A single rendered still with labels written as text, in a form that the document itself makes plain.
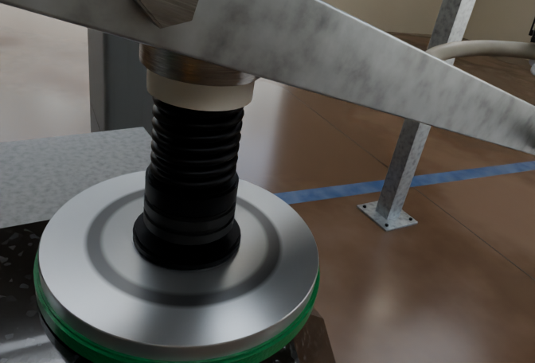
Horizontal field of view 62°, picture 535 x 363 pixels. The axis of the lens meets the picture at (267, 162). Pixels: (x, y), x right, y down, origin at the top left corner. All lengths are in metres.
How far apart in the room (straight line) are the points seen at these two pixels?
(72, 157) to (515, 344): 1.54
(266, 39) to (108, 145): 0.34
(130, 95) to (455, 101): 1.08
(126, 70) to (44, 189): 0.89
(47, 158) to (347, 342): 1.15
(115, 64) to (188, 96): 1.06
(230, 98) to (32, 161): 0.30
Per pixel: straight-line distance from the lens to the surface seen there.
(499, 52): 1.00
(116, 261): 0.34
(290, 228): 0.39
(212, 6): 0.22
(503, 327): 1.81
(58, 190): 0.47
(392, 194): 2.02
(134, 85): 1.35
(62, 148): 0.55
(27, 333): 0.34
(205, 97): 0.27
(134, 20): 0.21
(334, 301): 1.59
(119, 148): 0.54
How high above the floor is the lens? 1.07
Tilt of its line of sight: 27 degrees down
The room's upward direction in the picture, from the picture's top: 10 degrees clockwise
